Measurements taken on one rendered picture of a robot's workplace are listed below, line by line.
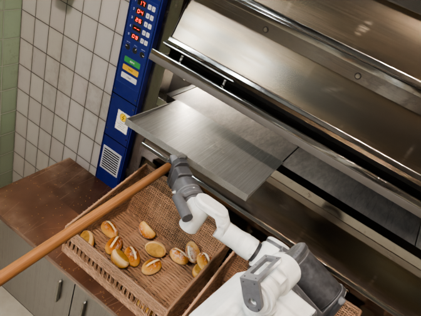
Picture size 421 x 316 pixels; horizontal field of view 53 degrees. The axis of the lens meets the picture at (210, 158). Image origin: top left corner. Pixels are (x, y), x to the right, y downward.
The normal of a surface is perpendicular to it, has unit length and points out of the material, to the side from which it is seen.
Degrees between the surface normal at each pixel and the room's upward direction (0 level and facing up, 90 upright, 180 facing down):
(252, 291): 90
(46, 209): 0
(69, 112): 90
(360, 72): 90
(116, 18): 90
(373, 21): 70
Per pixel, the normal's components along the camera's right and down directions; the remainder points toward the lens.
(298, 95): -0.38, 0.06
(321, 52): -0.52, 0.35
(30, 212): 0.30, -0.78
